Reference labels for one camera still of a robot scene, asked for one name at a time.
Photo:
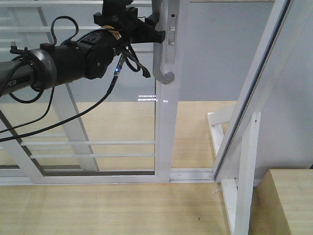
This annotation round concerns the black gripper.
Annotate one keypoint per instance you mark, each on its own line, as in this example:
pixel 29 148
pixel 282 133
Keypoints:
pixel 122 22

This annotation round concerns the grey door handle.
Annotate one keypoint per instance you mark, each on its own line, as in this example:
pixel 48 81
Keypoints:
pixel 162 77

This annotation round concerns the white sliding glass door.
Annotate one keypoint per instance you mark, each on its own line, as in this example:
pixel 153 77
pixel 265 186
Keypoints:
pixel 166 97

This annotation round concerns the door lock plate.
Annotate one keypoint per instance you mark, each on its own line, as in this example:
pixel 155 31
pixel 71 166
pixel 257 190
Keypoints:
pixel 171 38

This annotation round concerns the fixed white glass panel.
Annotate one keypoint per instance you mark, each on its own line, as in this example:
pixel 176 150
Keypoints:
pixel 74 130

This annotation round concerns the aluminium floor track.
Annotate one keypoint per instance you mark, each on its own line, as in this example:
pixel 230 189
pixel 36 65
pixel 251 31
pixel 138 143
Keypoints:
pixel 191 175

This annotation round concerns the plywood base board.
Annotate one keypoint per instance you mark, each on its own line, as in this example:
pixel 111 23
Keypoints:
pixel 120 209

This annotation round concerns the light wooden box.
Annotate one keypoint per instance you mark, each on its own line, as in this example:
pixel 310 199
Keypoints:
pixel 282 203

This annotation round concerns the white front support bracket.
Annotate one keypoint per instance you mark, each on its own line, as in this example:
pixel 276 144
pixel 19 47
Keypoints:
pixel 237 194

